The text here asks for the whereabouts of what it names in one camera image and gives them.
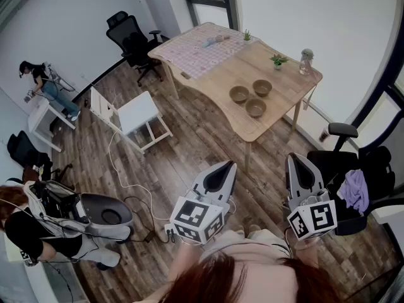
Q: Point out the grey backpack rig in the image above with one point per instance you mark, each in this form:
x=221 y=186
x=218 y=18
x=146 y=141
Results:
x=58 y=79
x=107 y=215

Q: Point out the purple cloth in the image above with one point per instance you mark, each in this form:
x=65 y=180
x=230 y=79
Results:
x=356 y=191

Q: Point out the leafy green potted plant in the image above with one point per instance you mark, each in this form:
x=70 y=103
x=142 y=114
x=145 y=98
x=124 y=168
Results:
x=278 y=60

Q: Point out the white wooden chair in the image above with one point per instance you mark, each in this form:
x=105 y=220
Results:
x=137 y=112

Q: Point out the beige tape roll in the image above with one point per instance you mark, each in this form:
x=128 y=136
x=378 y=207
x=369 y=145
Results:
x=222 y=38

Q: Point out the brown bag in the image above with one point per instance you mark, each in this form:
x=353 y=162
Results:
x=31 y=174

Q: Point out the black office chair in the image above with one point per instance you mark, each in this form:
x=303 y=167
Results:
x=25 y=150
x=132 y=43
x=378 y=169

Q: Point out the glass bottle with green cap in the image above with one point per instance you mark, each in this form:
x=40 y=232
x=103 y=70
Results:
x=305 y=63

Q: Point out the black window frame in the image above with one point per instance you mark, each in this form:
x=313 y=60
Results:
x=228 y=2
x=378 y=99

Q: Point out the white power strip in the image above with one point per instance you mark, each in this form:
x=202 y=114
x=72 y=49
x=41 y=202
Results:
x=168 y=230

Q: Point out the brown bowl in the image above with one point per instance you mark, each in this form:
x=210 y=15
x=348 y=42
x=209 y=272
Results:
x=262 y=87
x=255 y=107
x=239 y=94

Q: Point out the paper cup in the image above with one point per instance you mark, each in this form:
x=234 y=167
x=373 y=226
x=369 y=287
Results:
x=324 y=136

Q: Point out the thin wrist band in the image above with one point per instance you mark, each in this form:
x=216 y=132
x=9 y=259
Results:
x=306 y=245

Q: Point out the blue handheld fan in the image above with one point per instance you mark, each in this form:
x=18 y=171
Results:
x=208 y=43

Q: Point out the small spiky potted plant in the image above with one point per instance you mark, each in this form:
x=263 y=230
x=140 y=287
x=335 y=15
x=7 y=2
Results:
x=247 y=36

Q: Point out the pink checkered tablecloth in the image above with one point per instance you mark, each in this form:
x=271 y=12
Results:
x=195 y=52

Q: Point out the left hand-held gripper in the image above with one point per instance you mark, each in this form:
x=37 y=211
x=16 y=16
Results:
x=195 y=216

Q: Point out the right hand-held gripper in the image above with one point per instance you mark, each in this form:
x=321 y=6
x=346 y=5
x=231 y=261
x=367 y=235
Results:
x=315 y=216

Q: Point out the person's beige shirt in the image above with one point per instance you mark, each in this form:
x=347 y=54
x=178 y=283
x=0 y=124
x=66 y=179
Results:
x=262 y=264

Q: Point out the small white table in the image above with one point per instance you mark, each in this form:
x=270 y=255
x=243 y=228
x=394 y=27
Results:
x=39 y=114

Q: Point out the person's left forearm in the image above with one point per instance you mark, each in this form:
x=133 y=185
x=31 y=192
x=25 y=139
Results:
x=186 y=260

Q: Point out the person's right forearm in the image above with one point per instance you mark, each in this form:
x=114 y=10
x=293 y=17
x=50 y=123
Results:
x=307 y=254

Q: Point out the wooden table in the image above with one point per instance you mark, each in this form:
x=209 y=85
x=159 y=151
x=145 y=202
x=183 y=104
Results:
x=221 y=84

